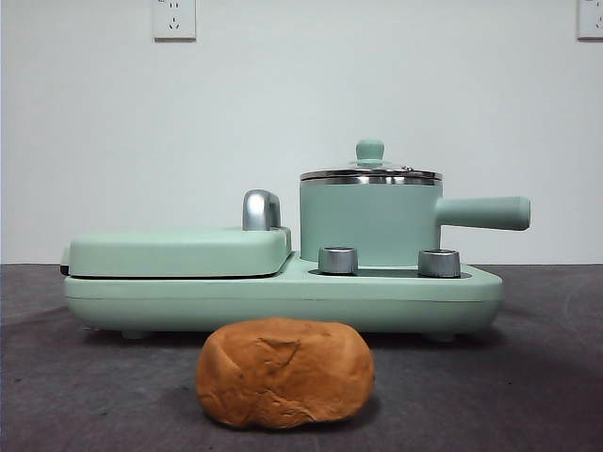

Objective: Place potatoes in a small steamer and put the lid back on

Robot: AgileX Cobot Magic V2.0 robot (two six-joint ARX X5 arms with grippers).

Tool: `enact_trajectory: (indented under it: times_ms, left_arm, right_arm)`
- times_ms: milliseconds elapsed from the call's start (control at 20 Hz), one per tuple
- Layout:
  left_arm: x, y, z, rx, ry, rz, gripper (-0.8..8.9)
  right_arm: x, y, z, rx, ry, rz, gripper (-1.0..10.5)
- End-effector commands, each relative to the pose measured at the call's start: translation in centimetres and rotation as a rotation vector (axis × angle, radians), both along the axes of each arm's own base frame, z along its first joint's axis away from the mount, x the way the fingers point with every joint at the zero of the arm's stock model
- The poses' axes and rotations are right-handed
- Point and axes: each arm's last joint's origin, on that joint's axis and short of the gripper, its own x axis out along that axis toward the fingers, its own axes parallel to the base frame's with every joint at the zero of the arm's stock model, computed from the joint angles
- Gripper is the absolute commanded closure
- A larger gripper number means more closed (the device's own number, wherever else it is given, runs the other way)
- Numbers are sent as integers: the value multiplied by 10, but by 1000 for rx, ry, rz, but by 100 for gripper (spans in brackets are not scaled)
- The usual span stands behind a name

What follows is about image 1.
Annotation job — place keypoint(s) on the glass lid with mint knob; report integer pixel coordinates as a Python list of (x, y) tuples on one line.
[(371, 150)]

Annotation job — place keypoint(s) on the brown potato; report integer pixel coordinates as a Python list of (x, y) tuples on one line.
[(282, 376)]

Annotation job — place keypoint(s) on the silver control knob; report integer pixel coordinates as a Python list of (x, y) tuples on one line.
[(337, 260), (439, 263)]

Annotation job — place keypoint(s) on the mint green breakfast machine base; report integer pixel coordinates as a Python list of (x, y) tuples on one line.
[(282, 306)]

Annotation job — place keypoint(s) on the white wall socket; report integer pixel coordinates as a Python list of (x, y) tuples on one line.
[(591, 19), (174, 21)]

